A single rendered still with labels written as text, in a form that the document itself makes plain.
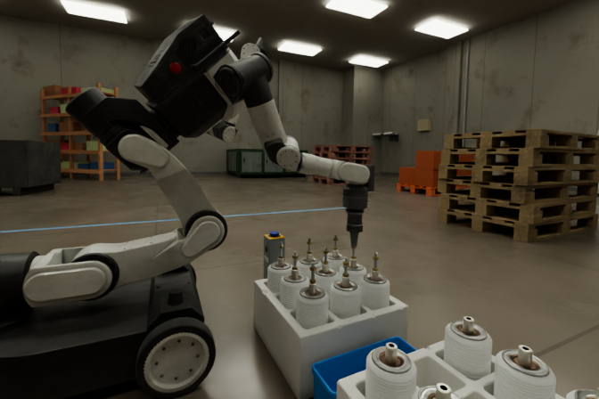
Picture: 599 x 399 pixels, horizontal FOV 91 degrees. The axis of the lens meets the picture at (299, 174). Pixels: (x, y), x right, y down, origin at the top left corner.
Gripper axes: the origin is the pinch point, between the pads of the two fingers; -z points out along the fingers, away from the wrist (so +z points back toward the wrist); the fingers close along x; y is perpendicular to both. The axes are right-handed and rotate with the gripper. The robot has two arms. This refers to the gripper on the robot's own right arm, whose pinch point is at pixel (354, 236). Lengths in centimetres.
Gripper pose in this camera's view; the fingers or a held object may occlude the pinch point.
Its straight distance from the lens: 111.5
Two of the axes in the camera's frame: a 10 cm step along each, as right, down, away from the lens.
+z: 0.2, -10.0, -0.6
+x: -1.6, 0.6, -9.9
